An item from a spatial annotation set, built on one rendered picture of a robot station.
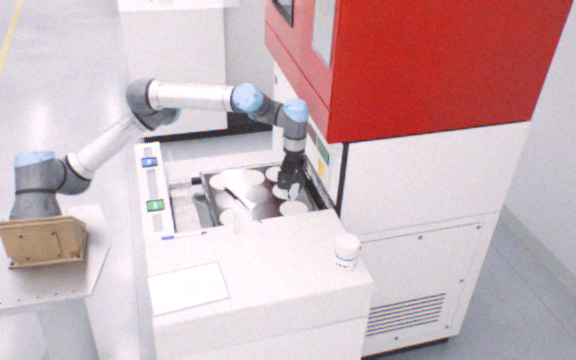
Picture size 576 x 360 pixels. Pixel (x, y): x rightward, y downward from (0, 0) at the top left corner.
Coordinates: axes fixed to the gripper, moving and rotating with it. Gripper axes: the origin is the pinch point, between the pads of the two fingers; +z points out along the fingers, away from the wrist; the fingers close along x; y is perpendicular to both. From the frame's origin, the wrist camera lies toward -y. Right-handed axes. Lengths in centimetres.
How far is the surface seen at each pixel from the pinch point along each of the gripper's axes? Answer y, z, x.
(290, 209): 6.1, 9.1, 0.8
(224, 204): 1.9, 9.4, 24.0
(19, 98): 183, 99, 262
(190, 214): -4.6, 11.4, 34.2
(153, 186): -2.7, 3.8, 48.3
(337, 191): 3.6, -4.5, -15.3
